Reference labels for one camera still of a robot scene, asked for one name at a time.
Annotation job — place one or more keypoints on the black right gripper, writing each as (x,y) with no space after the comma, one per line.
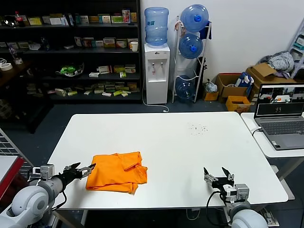
(223,184)

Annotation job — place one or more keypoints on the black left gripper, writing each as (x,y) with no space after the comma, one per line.
(70,177)

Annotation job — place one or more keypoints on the orange t-shirt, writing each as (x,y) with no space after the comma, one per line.
(111,173)

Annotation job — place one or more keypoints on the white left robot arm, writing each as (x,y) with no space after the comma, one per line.
(31,202)

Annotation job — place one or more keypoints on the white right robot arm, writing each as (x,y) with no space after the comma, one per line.
(247,218)

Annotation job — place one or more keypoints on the grey pile of clothes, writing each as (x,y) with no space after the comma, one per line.
(281,60)

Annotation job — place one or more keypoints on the white side desk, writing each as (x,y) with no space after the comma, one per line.
(261,147)

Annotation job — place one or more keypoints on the red cart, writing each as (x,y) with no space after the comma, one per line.
(14,167)

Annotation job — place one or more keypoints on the orange cardboard box with dirt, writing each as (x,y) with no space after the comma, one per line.
(237,107)

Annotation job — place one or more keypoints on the grey open laptop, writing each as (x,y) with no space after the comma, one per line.
(278,128)

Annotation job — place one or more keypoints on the white tilted medicine box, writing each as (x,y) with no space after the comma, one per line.
(60,92)

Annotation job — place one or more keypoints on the small orange cardboard box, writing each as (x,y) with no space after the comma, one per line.
(211,96)

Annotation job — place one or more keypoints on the brown open cardboard box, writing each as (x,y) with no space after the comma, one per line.
(231,91)

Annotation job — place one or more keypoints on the grey tied plastic bag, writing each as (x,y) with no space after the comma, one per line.
(211,87)

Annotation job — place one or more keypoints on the small white flat box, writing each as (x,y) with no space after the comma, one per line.
(94,74)

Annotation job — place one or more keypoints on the clear bowl with green packs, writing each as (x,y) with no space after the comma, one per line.
(69,70)

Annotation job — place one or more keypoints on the blue and white bag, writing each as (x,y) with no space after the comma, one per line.
(244,80)

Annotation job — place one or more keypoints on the white red medicine box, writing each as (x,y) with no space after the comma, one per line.
(104,69)

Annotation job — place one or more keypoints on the small green white carton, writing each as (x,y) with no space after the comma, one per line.
(123,75)

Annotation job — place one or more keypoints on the white water dispenser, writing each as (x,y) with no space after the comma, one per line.
(156,90)

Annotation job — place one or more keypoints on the cream orange medicine box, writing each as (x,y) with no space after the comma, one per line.
(130,69)

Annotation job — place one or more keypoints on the large brown cardboard box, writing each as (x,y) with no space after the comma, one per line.
(261,71)

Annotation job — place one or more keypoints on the black shelf unit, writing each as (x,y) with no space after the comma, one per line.
(71,53)

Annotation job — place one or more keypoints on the dark wooden table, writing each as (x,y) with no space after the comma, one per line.
(14,72)

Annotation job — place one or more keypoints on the white tape roll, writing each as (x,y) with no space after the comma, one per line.
(6,67)

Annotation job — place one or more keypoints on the white metal jug rack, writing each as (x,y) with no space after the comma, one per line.
(177,61)

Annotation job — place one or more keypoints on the white upright medicine box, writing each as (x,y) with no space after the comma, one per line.
(78,41)

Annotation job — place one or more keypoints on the dark blue bottle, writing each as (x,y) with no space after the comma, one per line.
(45,44)

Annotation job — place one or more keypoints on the tan medicine box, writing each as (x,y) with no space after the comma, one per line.
(109,43)

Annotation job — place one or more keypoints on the plain white box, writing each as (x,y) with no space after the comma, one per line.
(34,46)

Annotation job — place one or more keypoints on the cream yellow medicine box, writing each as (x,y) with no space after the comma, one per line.
(121,43)

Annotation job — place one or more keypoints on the clear plastic bottle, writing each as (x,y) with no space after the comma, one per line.
(13,53)

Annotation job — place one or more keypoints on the white paper cup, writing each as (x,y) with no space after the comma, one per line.
(134,46)

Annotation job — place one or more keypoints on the white flat medicine box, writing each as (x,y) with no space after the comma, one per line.
(55,21)

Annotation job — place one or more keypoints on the yellow green medicine box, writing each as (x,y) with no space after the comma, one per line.
(35,21)

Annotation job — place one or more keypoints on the white step ladder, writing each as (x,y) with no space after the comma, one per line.
(298,45)

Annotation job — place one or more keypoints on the small pink rag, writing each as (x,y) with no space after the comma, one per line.
(177,25)

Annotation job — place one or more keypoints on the colourful upright box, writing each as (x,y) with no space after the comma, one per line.
(126,16)

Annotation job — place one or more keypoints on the blue water jug with label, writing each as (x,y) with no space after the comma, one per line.
(156,28)

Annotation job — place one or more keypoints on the orange upright box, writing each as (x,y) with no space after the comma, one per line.
(133,17)

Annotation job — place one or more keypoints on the cola bottle red cap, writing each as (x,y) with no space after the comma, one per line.
(17,20)

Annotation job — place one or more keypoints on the shiny glass globe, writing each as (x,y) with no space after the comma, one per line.
(9,21)

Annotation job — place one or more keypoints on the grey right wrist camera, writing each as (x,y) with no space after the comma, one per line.
(238,192)

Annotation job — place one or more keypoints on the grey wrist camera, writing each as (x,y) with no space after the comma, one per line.
(46,172)
(238,192)

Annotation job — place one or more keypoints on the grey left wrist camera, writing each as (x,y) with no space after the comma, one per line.
(46,172)

